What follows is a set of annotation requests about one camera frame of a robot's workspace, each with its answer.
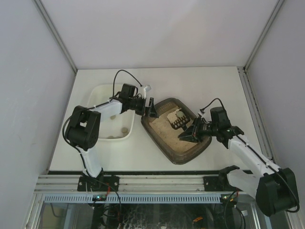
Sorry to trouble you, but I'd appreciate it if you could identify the aluminium front mounting rail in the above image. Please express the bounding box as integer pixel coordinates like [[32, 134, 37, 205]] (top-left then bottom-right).
[[34, 173, 258, 194]]

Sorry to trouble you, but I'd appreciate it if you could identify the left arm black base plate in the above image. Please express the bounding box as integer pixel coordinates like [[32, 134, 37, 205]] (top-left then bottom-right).
[[77, 175, 120, 192]]

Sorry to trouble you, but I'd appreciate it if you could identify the aluminium left corner post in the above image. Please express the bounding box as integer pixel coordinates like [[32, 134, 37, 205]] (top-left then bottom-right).
[[32, 0, 78, 74]]

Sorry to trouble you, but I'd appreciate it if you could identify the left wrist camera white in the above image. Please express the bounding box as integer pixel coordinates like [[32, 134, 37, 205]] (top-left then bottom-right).
[[138, 85, 151, 99]]

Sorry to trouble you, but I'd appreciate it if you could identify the white plastic waste bin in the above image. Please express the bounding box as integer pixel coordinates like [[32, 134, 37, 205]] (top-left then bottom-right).
[[87, 84, 135, 141]]

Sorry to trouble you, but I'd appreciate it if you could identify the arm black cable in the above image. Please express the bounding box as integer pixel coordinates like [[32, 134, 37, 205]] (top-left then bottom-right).
[[199, 98, 300, 213], [62, 69, 145, 167]]

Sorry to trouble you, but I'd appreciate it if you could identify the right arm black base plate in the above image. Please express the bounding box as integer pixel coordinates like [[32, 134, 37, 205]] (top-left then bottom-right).
[[203, 165, 247, 192]]

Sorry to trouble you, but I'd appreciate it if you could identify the aluminium corner post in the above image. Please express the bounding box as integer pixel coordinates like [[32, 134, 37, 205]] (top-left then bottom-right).
[[32, 0, 78, 74], [244, 0, 286, 71]]

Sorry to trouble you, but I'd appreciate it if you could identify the dark brown litter box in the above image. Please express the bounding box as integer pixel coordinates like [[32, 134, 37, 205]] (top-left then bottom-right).
[[141, 98, 212, 165]]

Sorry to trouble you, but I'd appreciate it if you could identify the aluminium right corner post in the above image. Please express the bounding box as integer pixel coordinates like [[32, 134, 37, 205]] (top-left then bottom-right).
[[244, 0, 286, 71]]

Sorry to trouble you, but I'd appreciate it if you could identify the black slotted litter scoop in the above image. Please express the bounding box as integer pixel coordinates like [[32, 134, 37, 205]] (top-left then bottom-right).
[[167, 109, 191, 130]]

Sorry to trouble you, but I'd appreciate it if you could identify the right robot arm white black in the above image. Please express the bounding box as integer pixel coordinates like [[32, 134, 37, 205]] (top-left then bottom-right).
[[178, 107, 300, 217]]

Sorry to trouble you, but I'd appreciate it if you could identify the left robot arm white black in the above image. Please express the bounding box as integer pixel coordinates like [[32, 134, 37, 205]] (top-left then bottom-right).
[[62, 83, 159, 178]]

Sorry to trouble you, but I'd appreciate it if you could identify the grey slotted cable duct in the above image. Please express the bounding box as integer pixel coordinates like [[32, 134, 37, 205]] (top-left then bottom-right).
[[44, 193, 221, 204]]

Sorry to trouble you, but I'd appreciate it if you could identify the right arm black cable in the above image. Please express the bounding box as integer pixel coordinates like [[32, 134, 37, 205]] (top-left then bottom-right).
[[199, 98, 300, 213]]

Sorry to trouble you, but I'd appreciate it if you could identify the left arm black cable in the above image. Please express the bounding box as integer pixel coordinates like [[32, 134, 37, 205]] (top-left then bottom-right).
[[62, 69, 145, 167]]

